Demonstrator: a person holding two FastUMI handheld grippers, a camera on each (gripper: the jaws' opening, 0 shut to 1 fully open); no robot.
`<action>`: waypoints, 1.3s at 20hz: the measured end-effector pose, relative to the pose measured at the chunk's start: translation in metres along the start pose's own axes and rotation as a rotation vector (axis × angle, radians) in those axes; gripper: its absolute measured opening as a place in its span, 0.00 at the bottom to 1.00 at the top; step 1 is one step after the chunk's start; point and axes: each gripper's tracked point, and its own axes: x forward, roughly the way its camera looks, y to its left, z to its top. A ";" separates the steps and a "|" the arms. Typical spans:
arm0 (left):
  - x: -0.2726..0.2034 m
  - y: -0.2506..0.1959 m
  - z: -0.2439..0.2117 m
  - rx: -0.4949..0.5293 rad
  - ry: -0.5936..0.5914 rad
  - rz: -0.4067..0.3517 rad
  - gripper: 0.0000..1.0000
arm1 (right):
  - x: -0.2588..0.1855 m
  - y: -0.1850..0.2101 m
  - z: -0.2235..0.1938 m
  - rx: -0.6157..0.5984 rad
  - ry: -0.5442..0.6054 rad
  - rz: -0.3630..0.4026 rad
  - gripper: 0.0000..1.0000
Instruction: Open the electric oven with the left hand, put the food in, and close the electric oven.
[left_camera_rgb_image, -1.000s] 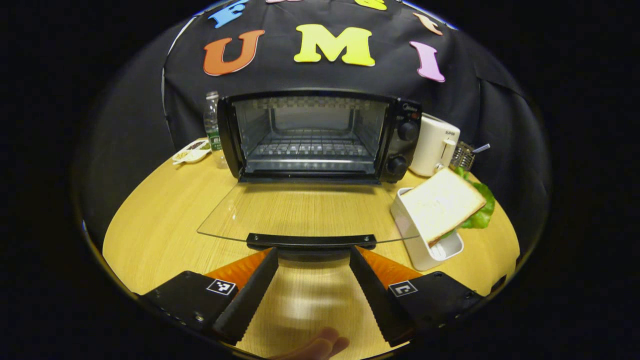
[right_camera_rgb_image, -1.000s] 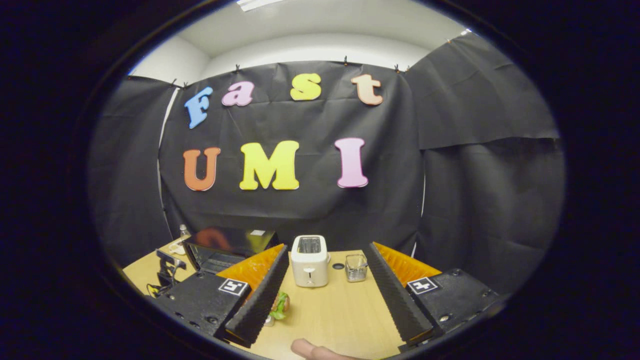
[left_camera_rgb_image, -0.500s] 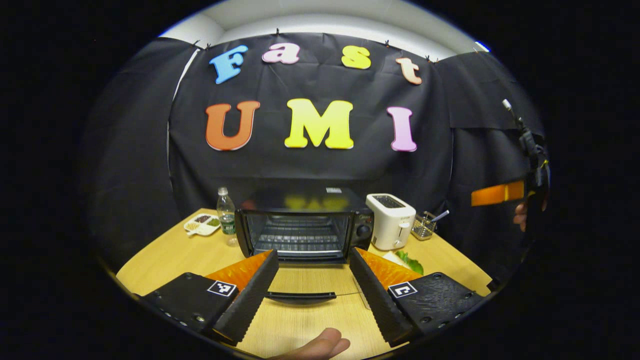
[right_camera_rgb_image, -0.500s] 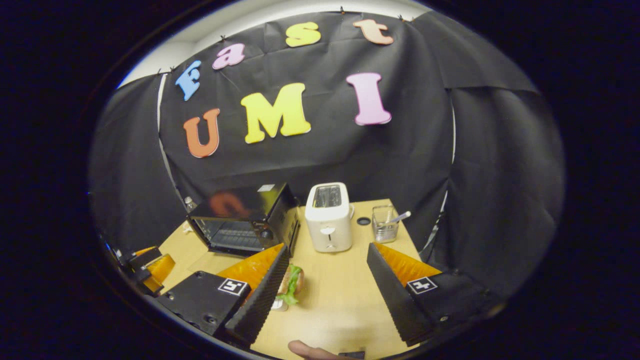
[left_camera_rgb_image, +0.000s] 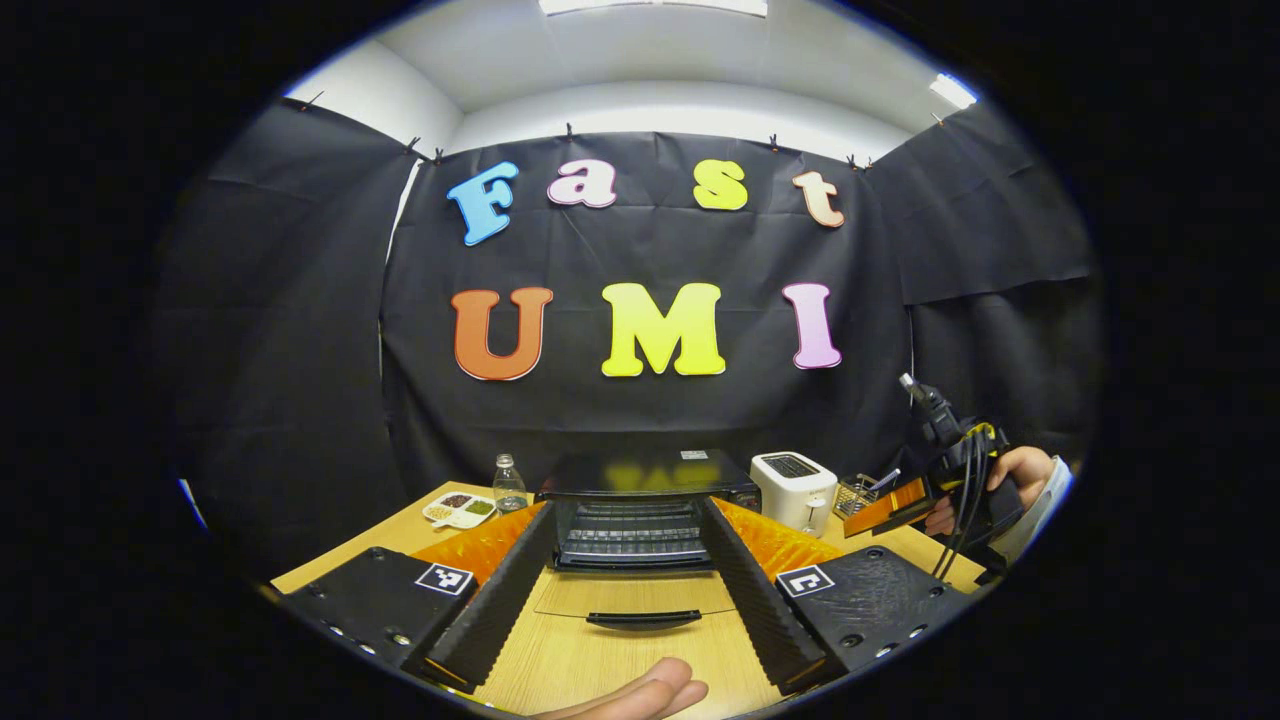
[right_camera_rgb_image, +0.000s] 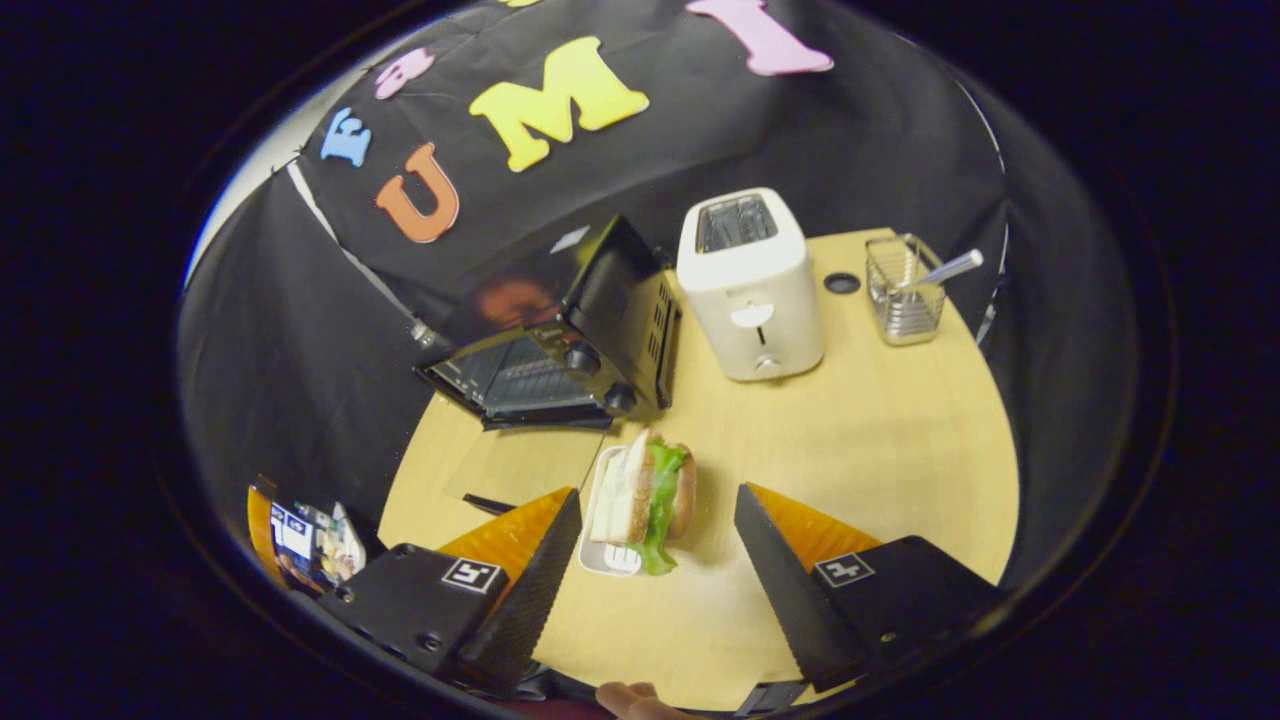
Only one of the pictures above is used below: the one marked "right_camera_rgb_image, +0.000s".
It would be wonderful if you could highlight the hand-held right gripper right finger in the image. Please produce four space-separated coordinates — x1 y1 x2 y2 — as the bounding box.
733 483 1006 694

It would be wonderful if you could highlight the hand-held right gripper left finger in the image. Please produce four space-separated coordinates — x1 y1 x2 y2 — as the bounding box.
320 487 583 698

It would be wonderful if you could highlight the lettuce sandwich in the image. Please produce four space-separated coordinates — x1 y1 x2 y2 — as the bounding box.
590 430 698 576

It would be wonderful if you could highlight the black electric oven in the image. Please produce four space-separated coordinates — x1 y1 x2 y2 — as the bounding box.
415 215 683 516

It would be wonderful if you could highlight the small white dish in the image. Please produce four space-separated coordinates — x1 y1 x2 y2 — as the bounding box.
578 445 641 578

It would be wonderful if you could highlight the white toaster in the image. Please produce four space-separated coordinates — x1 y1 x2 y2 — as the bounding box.
677 188 826 383

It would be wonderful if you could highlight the metal utensil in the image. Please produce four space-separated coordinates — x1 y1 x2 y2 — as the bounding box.
900 249 986 293

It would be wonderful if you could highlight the metal wire basket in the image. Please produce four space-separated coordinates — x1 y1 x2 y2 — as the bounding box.
865 233 946 347

